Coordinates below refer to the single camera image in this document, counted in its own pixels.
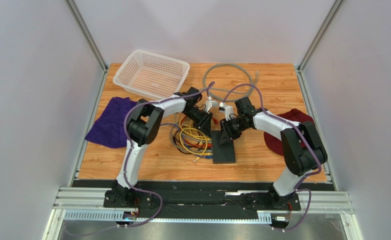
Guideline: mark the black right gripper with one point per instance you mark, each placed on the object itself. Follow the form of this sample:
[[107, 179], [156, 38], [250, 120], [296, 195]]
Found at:
[[227, 128]]

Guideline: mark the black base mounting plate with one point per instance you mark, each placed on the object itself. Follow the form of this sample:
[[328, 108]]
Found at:
[[247, 200]]

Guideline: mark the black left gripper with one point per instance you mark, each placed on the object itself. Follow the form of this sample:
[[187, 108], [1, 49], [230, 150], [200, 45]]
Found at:
[[204, 120]]

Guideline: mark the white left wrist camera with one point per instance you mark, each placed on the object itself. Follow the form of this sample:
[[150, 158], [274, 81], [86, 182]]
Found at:
[[209, 103]]

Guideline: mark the aluminium frame rail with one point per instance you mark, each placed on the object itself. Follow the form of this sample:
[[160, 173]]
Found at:
[[198, 206]]

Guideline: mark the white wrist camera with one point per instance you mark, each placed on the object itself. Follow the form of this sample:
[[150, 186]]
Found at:
[[209, 103], [227, 110]]

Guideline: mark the white perforated plastic basket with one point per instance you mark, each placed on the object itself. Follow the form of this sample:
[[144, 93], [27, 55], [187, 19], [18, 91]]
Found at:
[[151, 75]]

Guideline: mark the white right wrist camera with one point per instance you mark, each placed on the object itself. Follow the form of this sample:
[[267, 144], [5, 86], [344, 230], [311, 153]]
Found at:
[[227, 110]]

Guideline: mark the black network switch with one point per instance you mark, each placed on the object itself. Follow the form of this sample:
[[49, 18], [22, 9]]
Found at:
[[222, 153]]

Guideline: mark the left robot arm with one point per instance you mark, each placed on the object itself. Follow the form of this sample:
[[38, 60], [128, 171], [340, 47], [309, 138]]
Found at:
[[141, 127]]

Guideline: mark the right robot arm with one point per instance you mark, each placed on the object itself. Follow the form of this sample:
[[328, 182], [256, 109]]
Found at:
[[303, 150]]

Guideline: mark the purple cloth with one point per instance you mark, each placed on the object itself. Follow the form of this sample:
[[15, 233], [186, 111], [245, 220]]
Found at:
[[108, 129]]

